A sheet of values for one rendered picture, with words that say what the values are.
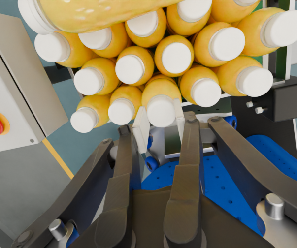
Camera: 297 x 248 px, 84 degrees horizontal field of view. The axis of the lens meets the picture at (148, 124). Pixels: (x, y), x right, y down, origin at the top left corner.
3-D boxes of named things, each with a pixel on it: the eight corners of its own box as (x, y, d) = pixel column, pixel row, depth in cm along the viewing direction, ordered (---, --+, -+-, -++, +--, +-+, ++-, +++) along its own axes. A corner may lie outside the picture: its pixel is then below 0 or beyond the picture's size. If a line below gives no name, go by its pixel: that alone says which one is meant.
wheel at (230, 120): (222, 137, 38) (232, 138, 36) (221, 119, 36) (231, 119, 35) (230, 128, 41) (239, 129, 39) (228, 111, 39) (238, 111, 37)
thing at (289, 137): (243, 219, 182) (249, 232, 169) (204, 96, 131) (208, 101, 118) (295, 208, 170) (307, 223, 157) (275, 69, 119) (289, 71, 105)
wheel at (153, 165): (155, 177, 43) (161, 172, 43) (150, 163, 41) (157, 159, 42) (146, 170, 46) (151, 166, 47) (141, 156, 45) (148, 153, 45)
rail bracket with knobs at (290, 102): (240, 108, 42) (262, 125, 33) (239, 80, 40) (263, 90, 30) (283, 100, 41) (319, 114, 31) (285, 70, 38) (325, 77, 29)
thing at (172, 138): (165, 135, 44) (166, 165, 33) (163, 127, 43) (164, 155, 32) (204, 128, 42) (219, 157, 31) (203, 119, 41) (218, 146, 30)
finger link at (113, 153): (135, 158, 15) (105, 163, 16) (141, 133, 20) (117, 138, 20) (131, 143, 15) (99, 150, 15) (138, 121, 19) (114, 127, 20)
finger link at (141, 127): (146, 153, 17) (139, 154, 17) (150, 125, 23) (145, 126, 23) (138, 126, 16) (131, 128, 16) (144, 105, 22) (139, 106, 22)
